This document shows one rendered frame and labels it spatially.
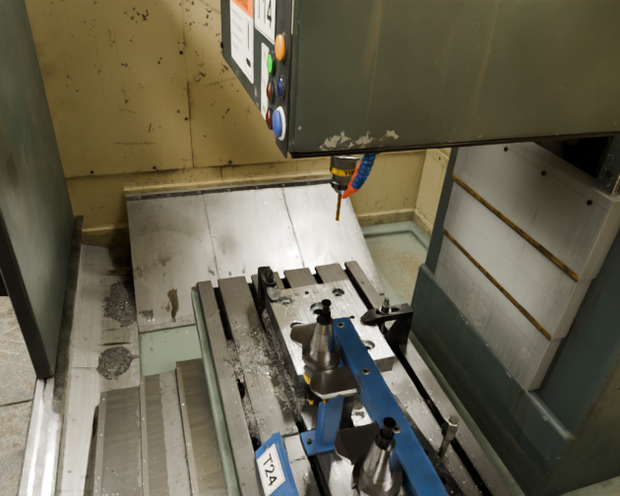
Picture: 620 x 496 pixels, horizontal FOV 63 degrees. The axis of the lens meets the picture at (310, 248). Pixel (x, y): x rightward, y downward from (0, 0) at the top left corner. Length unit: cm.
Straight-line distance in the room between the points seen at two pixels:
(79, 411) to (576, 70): 135
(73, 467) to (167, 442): 24
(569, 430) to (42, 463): 115
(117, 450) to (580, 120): 116
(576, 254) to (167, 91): 139
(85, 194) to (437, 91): 163
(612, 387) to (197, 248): 136
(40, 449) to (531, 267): 115
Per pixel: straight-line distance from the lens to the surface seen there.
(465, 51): 61
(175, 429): 135
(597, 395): 124
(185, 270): 187
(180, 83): 190
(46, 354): 140
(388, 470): 66
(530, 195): 119
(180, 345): 171
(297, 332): 87
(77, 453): 146
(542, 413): 135
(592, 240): 108
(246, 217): 200
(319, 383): 79
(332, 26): 53
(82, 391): 158
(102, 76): 189
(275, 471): 102
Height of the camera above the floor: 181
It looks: 33 degrees down
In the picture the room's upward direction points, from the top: 4 degrees clockwise
